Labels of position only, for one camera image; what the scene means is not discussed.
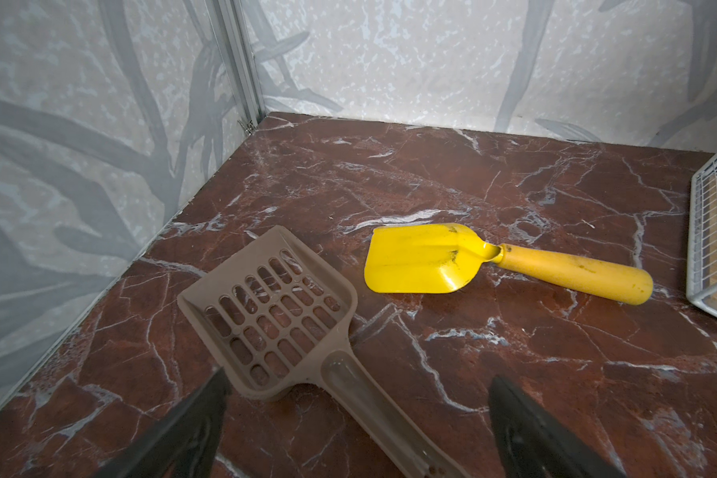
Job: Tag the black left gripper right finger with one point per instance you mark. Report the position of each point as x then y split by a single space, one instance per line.
532 443

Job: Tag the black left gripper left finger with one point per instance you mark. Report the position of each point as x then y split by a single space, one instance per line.
183 443

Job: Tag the brown slotted litter scoop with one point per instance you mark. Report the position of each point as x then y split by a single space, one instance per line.
274 315

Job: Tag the yellow plastic scoop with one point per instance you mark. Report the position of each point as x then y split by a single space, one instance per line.
444 258

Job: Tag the aluminium frame profile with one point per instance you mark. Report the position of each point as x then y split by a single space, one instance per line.
230 32

